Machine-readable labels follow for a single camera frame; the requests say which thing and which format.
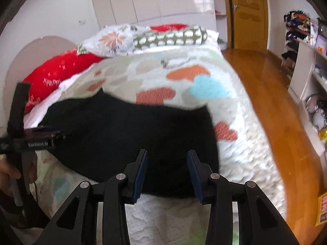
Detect left hand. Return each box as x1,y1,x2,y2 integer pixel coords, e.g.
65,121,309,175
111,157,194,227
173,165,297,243
0,153,38,197

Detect black pants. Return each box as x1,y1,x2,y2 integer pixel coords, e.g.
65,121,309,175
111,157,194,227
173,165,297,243
41,91,219,198

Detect white floral pillow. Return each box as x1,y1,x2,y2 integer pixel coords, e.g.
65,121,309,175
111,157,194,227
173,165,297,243
76,24,149,58

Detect red long pillow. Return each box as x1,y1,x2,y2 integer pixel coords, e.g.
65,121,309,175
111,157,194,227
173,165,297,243
23,49,102,114

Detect beige headboard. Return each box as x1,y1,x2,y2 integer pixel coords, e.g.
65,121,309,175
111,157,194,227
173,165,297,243
1,36,76,127

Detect heart patterned quilt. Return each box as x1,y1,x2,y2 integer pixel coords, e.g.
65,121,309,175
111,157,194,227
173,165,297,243
30,46,287,245

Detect olive white patterned pillow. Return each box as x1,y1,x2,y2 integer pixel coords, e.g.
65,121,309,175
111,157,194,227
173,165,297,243
133,26,208,50

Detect wooden door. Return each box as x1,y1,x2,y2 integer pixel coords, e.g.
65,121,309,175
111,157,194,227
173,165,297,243
231,0,268,51

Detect white shelf unit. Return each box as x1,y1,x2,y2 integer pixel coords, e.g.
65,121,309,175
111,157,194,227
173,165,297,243
282,10,326,159

